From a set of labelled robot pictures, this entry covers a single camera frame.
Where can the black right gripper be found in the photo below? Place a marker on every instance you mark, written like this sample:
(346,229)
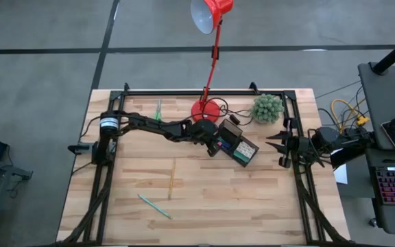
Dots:
(297,144)

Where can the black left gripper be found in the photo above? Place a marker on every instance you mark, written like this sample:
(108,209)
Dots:
(213,144)

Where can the yellow pencil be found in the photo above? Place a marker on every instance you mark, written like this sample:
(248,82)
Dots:
(172,178)

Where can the teal pen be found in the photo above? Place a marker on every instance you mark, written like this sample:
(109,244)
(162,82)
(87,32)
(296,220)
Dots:
(154,206)

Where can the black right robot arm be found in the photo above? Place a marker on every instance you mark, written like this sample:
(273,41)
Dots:
(338,140)

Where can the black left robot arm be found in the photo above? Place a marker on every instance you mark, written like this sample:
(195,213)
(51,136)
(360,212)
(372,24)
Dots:
(149,125)

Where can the black mesh desk organizer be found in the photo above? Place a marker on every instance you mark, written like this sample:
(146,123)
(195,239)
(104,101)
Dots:
(231,132)

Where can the green artificial potted plant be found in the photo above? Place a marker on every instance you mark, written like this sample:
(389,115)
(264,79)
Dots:
(267,108)

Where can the white paper sheet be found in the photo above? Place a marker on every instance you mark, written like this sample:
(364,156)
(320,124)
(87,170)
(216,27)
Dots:
(341,175)

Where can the red desk lamp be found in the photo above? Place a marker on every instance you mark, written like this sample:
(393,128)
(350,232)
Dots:
(214,51)

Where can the grey side desk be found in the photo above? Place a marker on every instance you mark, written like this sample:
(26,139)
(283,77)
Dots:
(386,103)

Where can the grey keyboard desk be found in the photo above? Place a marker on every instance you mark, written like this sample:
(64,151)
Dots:
(389,216)

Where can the black slanted pole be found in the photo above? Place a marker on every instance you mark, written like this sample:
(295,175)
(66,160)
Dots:
(393,55)

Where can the black aluminium table frame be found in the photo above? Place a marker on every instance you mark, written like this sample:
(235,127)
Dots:
(197,92)

